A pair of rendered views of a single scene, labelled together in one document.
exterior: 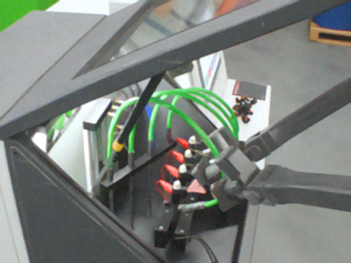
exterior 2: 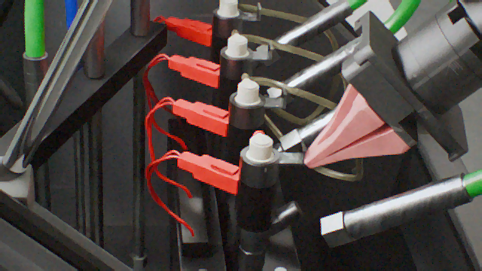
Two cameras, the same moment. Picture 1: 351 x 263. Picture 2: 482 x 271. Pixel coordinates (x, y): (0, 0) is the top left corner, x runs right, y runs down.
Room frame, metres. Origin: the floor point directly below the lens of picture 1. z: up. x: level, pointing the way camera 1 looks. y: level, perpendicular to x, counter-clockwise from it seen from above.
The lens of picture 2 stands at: (0.54, 0.14, 1.49)
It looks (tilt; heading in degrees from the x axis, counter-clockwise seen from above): 31 degrees down; 336
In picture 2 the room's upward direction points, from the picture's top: 4 degrees clockwise
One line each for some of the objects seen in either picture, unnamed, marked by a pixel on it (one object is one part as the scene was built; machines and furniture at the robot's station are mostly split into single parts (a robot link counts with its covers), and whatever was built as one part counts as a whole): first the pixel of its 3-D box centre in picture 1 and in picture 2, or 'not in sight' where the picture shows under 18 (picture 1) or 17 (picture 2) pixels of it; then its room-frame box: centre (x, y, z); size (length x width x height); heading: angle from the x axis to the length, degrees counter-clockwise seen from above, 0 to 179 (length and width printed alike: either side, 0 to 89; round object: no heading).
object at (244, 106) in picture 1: (244, 106); not in sight; (1.74, -0.45, 1.01); 0.23 x 0.11 x 0.06; 164
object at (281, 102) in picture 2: not in sight; (264, 98); (1.15, -0.14, 1.12); 0.03 x 0.02 x 0.01; 74
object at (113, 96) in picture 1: (114, 107); not in sight; (1.38, 0.08, 1.20); 0.13 x 0.03 x 0.31; 164
